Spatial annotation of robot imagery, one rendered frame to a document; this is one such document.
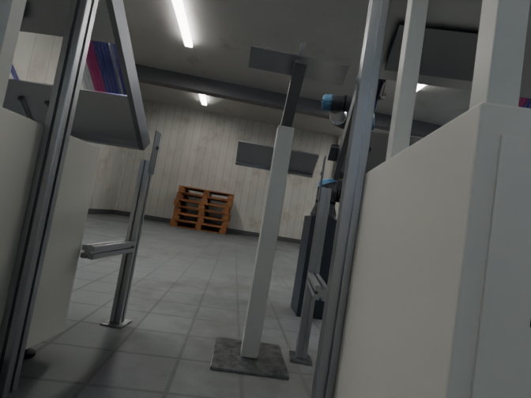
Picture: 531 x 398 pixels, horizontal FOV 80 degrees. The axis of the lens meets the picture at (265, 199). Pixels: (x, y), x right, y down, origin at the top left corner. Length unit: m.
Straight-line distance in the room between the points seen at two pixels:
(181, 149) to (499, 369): 8.99
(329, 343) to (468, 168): 0.52
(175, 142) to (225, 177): 1.68
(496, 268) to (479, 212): 0.05
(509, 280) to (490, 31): 0.24
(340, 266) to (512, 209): 0.44
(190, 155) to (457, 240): 8.88
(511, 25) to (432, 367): 0.33
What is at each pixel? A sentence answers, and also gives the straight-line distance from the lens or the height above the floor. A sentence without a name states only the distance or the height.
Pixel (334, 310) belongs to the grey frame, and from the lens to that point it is 0.74.
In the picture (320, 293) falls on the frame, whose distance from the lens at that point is 0.97.
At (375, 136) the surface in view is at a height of 0.83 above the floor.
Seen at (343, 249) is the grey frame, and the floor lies 0.45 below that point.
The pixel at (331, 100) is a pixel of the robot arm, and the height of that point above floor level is 1.07.
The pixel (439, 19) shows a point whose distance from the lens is 1.09.
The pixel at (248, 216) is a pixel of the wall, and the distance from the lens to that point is 8.88.
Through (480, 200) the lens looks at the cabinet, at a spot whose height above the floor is 0.53.
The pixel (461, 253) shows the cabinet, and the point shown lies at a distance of 0.34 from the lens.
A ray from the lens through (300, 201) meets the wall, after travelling 9.08.
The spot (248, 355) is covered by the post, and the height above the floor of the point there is 0.02.
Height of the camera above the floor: 0.48
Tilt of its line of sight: 4 degrees up
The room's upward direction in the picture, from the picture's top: 9 degrees clockwise
